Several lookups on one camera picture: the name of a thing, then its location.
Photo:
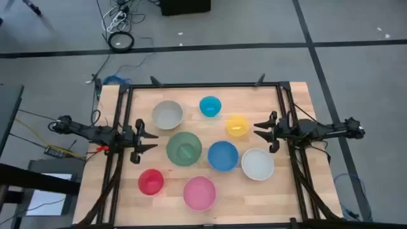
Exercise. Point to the black beam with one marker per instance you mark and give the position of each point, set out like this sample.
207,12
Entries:
38,179

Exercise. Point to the large pink bowl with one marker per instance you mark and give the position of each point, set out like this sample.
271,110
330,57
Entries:
199,193

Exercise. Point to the large blue bowl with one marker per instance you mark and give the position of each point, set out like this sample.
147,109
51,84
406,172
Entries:
223,156

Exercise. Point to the white screen monitor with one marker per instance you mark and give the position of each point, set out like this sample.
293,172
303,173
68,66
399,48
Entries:
47,197

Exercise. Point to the small red bowl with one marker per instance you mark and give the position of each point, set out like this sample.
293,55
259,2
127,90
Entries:
150,182

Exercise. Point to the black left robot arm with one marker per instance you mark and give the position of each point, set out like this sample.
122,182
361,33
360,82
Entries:
95,133

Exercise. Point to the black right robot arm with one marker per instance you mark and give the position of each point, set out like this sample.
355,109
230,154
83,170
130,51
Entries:
327,130

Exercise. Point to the small black electronics box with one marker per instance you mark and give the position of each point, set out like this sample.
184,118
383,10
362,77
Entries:
54,152

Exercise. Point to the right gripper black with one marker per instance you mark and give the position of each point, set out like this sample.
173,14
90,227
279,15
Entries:
286,130

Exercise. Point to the black aluminium table frame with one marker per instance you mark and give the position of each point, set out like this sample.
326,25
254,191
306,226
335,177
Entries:
206,85

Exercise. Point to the large green bowl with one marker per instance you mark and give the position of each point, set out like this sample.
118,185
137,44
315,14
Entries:
184,149

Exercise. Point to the white power strip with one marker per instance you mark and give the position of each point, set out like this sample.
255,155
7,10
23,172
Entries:
115,20

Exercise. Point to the large beige bowl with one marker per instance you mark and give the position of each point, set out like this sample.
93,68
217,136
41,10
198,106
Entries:
167,115

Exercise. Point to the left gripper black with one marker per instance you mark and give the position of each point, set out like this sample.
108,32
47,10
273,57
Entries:
128,139

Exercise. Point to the small teal bowl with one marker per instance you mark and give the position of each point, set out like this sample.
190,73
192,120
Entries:
210,106

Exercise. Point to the black tripod leg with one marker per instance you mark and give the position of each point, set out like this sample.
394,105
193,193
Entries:
35,9

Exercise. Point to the large white bowl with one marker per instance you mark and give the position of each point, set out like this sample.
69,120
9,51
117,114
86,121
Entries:
257,164

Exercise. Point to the small yellow bowl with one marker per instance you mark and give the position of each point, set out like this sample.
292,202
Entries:
237,126

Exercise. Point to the dark desk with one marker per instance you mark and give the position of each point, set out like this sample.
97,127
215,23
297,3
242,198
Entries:
9,111

